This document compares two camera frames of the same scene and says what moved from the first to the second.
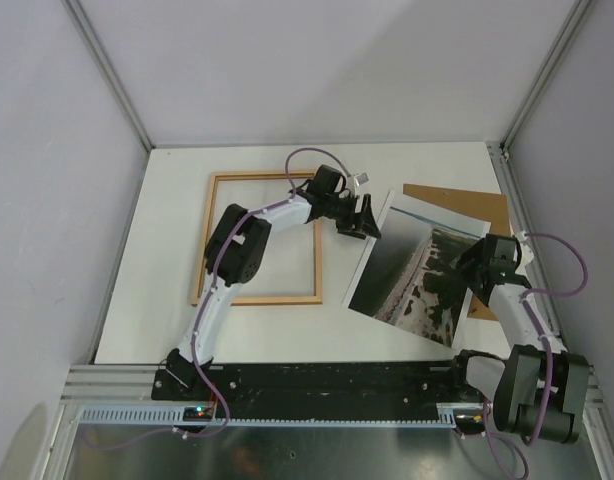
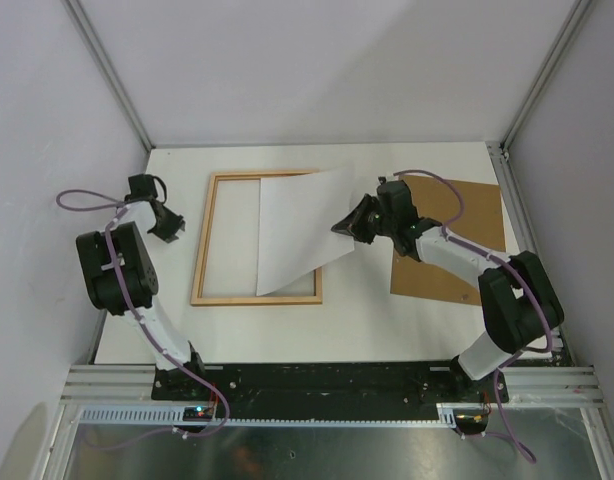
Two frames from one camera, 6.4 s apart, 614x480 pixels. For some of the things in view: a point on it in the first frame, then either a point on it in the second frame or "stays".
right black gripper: (475, 252) to (353, 224)
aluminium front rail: (97, 384) stays
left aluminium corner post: (107, 62) stays
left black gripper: (366, 227) to (176, 224)
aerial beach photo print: (405, 278) to (295, 219)
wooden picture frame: (251, 302) stays
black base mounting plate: (343, 390) stays
